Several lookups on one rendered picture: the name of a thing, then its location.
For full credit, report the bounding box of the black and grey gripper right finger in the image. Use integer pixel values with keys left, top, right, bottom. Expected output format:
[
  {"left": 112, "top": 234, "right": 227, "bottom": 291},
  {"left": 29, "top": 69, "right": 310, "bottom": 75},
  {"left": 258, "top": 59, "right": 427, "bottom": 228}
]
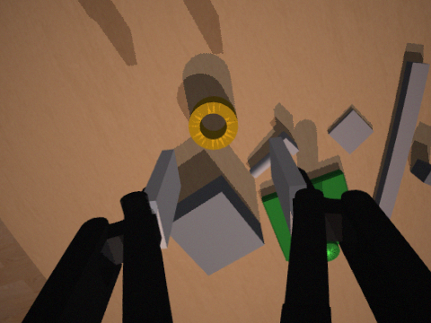
[{"left": 268, "top": 137, "right": 431, "bottom": 323}]

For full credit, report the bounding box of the gold round nut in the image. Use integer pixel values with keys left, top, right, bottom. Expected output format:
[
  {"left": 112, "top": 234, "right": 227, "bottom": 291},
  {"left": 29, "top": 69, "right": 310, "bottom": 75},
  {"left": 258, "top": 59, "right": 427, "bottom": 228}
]
[{"left": 189, "top": 96, "right": 238, "bottom": 150}]

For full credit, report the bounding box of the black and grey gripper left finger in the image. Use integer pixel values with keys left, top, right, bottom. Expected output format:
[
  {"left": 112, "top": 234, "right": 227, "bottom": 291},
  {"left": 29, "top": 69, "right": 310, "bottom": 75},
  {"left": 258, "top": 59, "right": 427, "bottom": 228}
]
[{"left": 22, "top": 149, "right": 181, "bottom": 323}]

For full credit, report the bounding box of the grey metal bolt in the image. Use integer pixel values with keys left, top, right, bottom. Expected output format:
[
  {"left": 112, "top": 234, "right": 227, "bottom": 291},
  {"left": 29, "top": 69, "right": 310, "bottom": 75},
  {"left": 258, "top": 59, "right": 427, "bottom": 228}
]
[{"left": 249, "top": 131, "right": 299, "bottom": 178}]

